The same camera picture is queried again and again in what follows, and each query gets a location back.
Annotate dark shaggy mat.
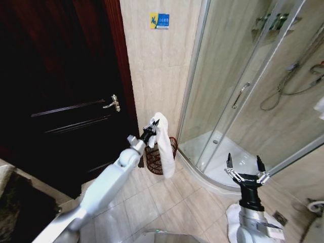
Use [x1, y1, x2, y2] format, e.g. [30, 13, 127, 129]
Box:
[0, 164, 63, 243]

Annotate shower corner shelf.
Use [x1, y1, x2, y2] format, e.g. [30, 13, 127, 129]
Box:
[251, 14, 303, 38]

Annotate green bottles on shelf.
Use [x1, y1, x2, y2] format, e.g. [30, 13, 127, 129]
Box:
[257, 12, 291, 28]

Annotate dark red wire hamper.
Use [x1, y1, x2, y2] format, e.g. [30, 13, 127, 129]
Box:
[144, 136, 179, 175]

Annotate white towel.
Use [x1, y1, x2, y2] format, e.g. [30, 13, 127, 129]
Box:
[148, 112, 176, 179]

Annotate white curved pipe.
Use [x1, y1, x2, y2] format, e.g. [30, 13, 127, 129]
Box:
[305, 198, 324, 213]

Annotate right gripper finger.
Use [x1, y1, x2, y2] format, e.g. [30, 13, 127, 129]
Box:
[255, 155, 271, 185]
[224, 152, 241, 182]

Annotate dark wooden door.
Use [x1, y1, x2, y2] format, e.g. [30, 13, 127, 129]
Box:
[0, 0, 143, 200]

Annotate shower mixer valve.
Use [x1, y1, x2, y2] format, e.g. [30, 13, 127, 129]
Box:
[310, 60, 324, 82]

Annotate blue and yellow wall sign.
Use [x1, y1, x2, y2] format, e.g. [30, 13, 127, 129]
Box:
[149, 12, 171, 30]

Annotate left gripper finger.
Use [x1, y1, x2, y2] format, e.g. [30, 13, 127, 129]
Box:
[144, 118, 160, 131]
[151, 120, 161, 136]

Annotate glass shower enclosure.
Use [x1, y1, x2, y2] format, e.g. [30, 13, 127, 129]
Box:
[176, 0, 324, 190]

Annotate chrome shower hose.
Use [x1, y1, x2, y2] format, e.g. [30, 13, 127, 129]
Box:
[260, 59, 322, 111]

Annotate brass door handle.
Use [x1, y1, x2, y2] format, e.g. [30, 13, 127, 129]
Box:
[102, 94, 122, 112]

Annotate chrome shower door handle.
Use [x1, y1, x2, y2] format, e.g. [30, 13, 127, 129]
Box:
[231, 82, 251, 109]

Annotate white cloth on floor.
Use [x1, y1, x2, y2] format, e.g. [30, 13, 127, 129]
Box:
[226, 202, 244, 241]

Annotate square floor drain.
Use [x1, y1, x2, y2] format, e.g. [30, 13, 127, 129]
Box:
[273, 212, 288, 225]

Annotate white shower tray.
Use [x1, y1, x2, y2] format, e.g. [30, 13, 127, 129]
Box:
[177, 130, 275, 190]

